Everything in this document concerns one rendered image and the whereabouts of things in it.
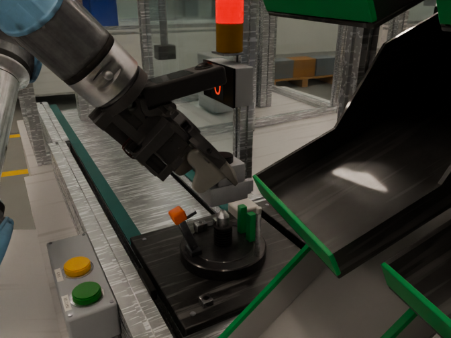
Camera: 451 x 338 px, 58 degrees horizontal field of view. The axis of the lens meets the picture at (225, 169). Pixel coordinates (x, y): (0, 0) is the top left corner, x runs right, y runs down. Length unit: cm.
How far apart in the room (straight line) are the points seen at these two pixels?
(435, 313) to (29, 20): 41
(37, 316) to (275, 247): 42
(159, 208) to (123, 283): 31
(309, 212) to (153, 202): 65
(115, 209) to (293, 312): 51
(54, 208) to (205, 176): 63
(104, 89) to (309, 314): 33
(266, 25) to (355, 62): 147
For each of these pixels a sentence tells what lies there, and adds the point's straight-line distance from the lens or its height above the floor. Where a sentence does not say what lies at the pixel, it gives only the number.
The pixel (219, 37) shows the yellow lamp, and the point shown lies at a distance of 76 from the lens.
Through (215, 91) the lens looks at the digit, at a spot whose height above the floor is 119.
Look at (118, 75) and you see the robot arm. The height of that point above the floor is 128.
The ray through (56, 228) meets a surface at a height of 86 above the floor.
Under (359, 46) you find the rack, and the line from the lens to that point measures 41.
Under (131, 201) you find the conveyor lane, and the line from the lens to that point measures 97.
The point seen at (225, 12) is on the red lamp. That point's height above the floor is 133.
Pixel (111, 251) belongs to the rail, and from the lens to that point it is 74.
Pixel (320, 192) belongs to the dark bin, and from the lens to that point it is 36.
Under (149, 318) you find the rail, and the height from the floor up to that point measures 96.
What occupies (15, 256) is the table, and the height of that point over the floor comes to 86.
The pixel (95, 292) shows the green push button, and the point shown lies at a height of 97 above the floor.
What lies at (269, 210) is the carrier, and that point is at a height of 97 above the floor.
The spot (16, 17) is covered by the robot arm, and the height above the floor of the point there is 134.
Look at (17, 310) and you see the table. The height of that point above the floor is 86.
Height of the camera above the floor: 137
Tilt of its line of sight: 24 degrees down
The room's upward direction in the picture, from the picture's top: straight up
